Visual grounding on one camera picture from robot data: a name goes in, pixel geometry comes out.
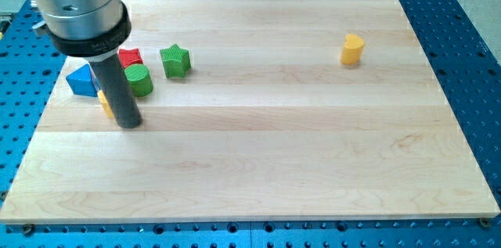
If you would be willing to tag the light wooden board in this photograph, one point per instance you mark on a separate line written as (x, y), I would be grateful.
(267, 125)

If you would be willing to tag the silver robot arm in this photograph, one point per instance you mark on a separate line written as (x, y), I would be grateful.
(91, 29)

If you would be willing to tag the green star block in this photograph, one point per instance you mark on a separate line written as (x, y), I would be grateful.
(176, 61)

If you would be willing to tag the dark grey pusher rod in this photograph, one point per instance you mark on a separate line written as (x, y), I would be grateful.
(114, 84)

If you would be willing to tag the green cylinder block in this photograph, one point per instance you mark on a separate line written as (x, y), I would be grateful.
(138, 76)

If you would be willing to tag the blue perforated breadboard table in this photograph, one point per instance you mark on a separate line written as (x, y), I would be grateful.
(465, 67)

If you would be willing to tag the yellow heart block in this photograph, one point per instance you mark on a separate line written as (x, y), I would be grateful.
(352, 49)

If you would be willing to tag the blue triangle block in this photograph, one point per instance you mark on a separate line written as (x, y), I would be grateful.
(83, 81)

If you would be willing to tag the yellow block behind rod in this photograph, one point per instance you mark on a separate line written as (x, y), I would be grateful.
(105, 105)

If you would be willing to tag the red block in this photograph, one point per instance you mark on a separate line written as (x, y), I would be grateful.
(129, 57)

